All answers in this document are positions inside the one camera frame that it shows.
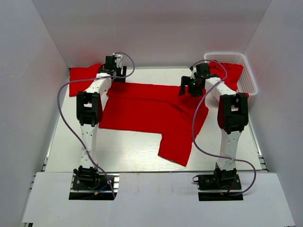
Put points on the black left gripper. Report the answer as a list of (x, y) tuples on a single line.
[(119, 69)]

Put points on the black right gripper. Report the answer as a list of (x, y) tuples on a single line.
[(186, 80)]

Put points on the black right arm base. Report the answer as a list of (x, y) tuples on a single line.
[(221, 185)]

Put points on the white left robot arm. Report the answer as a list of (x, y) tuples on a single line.
[(89, 109)]

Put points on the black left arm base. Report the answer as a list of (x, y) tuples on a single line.
[(88, 184)]

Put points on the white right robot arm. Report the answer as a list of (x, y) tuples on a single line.
[(232, 116)]

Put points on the red t-shirt in basket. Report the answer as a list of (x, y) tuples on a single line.
[(229, 85)]

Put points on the white perforated plastic basket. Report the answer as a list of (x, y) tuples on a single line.
[(240, 77)]

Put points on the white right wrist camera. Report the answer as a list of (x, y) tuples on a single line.
[(194, 74)]

